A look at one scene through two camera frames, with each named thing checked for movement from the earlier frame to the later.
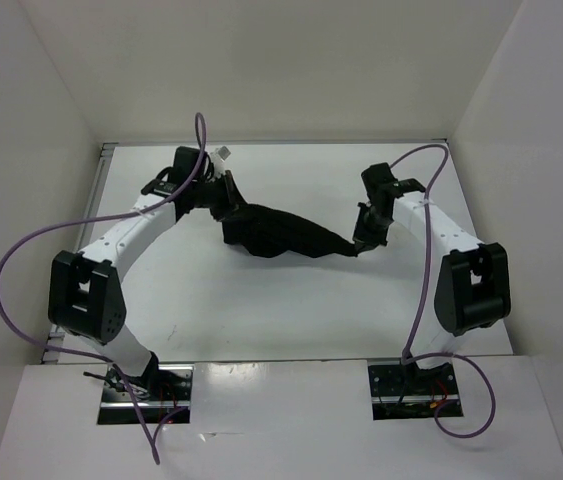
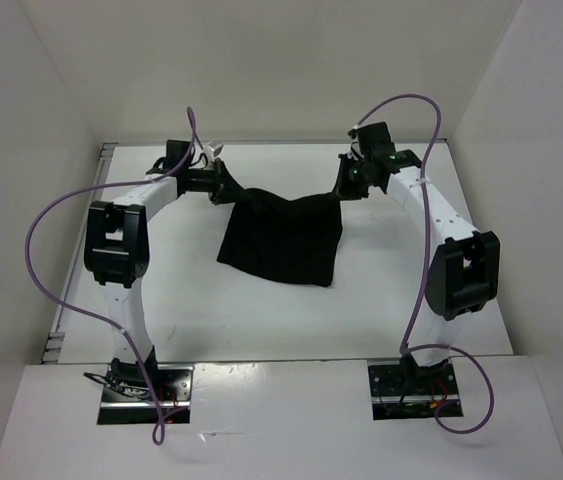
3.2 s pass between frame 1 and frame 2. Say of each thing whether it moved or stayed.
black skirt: moved
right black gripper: moved
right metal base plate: stayed
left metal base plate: stayed
